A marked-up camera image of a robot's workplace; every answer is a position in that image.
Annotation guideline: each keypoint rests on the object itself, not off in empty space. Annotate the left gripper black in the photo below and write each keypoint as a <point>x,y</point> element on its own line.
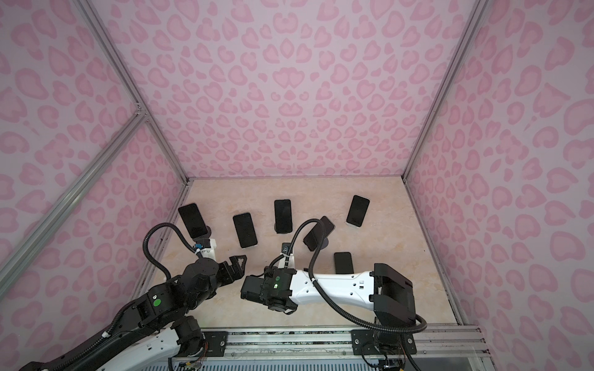
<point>240,270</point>

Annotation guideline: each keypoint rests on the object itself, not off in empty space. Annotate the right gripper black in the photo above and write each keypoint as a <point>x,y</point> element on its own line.
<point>271,273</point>

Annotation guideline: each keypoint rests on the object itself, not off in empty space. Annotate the black phone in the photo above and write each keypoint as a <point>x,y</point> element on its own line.
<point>283,215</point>
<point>343,263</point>
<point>192,220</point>
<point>245,230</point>
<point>357,211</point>

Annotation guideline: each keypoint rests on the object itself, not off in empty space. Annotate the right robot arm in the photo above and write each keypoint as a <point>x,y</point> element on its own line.
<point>383,291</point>

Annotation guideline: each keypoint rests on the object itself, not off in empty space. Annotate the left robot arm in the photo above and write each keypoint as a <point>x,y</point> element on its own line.
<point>164,306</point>

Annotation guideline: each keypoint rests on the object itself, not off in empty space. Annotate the far left grey stand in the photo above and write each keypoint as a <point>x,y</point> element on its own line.
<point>207,235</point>

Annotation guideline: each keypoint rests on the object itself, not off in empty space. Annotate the centre right grey stand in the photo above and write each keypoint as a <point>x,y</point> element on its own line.
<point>325,243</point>

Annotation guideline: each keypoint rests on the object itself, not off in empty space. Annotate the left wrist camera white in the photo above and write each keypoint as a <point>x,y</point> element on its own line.
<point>205,248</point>

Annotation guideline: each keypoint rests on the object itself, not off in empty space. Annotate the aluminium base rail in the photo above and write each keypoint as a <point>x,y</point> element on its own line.
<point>439,347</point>

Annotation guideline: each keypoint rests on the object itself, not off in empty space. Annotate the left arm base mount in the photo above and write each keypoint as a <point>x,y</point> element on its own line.
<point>213,343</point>

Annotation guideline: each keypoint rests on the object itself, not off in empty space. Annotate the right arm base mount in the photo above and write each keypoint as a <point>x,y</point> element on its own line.
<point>369,342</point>

